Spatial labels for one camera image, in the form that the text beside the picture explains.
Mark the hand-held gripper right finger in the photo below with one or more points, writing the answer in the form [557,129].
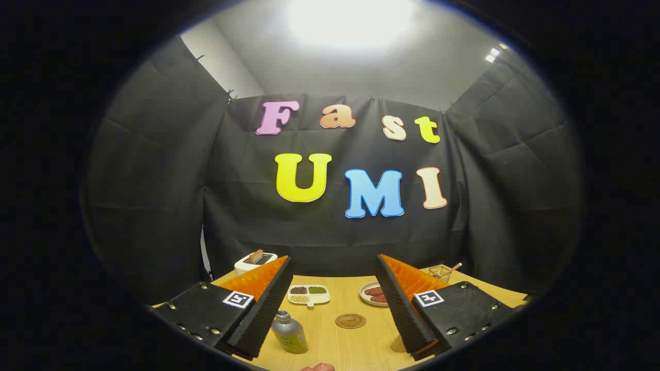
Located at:
[405,309]

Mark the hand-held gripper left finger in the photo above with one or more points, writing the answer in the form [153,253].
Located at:
[263,314]

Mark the silver green juice bottle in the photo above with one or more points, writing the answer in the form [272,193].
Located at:
[289,335]

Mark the round brown coaster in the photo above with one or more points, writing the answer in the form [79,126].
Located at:
[350,321]

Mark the reddish brown sausage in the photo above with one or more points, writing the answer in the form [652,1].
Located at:
[374,290]
[379,298]

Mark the pale yellow beans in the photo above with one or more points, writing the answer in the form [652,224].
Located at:
[298,299]

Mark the white round plate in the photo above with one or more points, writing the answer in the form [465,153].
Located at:
[365,298]

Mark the dark red beans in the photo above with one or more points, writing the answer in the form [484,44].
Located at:
[298,290]

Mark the white divided dish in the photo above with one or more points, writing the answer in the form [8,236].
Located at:
[309,301]

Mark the white toaster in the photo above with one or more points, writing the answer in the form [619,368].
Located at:
[245,267]

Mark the toasted bread slice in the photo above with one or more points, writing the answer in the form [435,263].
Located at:
[255,256]

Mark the green beans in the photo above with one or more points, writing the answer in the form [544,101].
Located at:
[317,290]

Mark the wooden table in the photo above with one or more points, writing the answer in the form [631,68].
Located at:
[356,345]

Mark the pink striped straw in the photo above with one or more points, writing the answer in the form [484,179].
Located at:
[455,268]

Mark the small ceiling spotlight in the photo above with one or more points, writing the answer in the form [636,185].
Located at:
[492,54]

